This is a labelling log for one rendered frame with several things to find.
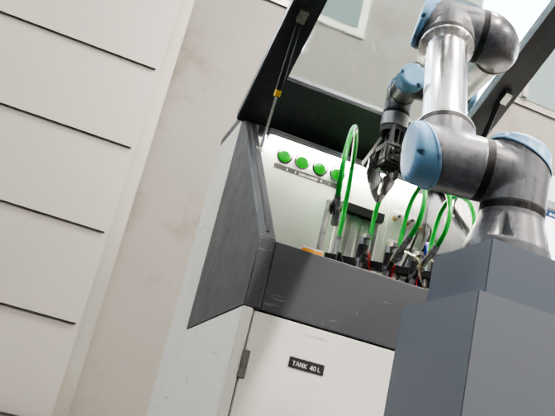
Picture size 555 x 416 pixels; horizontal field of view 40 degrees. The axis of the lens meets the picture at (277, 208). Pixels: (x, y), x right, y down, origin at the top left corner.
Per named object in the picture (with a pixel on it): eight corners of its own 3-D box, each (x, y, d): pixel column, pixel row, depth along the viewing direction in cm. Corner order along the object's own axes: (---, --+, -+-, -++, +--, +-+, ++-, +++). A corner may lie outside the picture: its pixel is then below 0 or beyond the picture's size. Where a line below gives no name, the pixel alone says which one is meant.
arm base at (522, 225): (569, 268, 130) (575, 214, 133) (494, 241, 126) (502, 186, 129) (514, 281, 143) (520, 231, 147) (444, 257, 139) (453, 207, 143)
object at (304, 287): (260, 309, 167) (277, 240, 172) (254, 312, 171) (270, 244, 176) (503, 381, 182) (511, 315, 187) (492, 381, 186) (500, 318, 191)
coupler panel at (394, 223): (377, 290, 233) (396, 196, 243) (372, 291, 236) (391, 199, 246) (415, 302, 236) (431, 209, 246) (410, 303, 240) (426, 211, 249)
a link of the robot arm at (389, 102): (392, 71, 214) (386, 84, 222) (386, 106, 210) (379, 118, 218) (420, 78, 214) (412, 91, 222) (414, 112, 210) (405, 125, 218)
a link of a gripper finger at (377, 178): (374, 194, 203) (380, 163, 206) (364, 200, 208) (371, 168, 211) (384, 197, 204) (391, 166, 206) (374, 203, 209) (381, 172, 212)
